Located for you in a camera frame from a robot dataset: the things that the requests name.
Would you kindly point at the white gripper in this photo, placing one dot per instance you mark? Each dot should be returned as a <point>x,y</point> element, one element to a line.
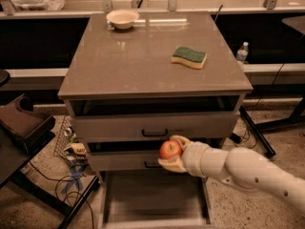
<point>192,158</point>

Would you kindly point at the red apple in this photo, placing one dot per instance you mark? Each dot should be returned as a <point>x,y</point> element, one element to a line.
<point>169,149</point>

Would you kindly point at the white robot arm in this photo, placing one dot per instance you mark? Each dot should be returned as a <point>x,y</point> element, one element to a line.
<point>240,168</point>

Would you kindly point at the open bottom drawer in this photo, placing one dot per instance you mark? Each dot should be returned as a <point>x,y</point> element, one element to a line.
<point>154,199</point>

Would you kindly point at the grey drawer cabinet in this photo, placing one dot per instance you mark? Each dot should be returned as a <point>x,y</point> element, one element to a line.
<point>130,72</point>

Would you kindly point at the black metal stand leg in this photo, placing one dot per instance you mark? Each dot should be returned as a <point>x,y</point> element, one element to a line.
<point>269,151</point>

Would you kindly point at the green and yellow sponge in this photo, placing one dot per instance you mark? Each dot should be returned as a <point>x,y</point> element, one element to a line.
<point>189,57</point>

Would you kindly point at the blue tape cross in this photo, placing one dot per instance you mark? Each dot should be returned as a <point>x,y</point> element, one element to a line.
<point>74,179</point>

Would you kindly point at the clear plastic water bottle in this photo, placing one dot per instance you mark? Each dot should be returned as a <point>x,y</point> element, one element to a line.
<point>242,53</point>

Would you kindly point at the white ceramic bowl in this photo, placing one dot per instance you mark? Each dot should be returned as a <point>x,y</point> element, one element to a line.
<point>122,19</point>

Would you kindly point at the dark side table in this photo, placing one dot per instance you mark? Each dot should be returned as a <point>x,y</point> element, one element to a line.
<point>24,134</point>

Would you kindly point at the top drawer with handle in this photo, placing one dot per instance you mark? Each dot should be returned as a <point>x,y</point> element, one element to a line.
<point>144,127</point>

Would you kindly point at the drawer with handle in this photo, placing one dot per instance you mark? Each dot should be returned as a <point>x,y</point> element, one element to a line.
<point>144,127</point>
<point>123,161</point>

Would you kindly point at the middle drawer with handle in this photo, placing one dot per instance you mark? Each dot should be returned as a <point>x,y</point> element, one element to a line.
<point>123,161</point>

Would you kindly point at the wire mesh basket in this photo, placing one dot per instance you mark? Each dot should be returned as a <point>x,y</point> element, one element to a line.
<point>63,138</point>

